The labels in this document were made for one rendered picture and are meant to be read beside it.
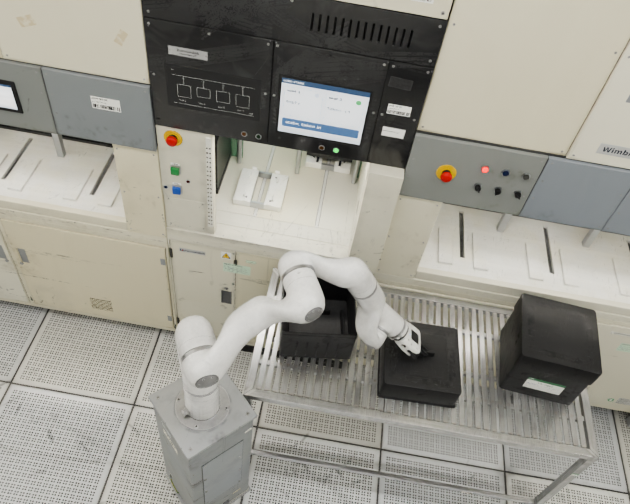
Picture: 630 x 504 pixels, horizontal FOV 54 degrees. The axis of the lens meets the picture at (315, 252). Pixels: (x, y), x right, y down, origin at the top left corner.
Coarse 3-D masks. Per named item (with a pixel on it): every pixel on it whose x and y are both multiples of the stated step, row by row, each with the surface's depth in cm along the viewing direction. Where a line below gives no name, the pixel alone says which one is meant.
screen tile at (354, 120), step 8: (328, 96) 194; (336, 96) 194; (344, 96) 193; (328, 104) 196; (336, 104) 196; (344, 104) 196; (352, 104) 195; (328, 112) 199; (352, 112) 198; (360, 112) 197; (328, 120) 201; (336, 120) 201; (344, 120) 200; (352, 120) 200; (360, 120) 199
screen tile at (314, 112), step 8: (288, 88) 194; (296, 88) 194; (288, 96) 196; (296, 96) 196; (304, 96) 195; (312, 96) 195; (320, 96) 195; (288, 104) 199; (312, 104) 197; (320, 104) 197; (288, 112) 201; (296, 112) 201; (304, 112) 200; (312, 112) 200; (320, 112) 199
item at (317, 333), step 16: (336, 288) 245; (336, 304) 250; (352, 304) 236; (320, 320) 244; (336, 320) 245; (352, 320) 234; (288, 336) 222; (304, 336) 222; (320, 336) 222; (336, 336) 222; (352, 336) 222; (288, 352) 231; (304, 352) 231; (320, 352) 231; (336, 352) 231
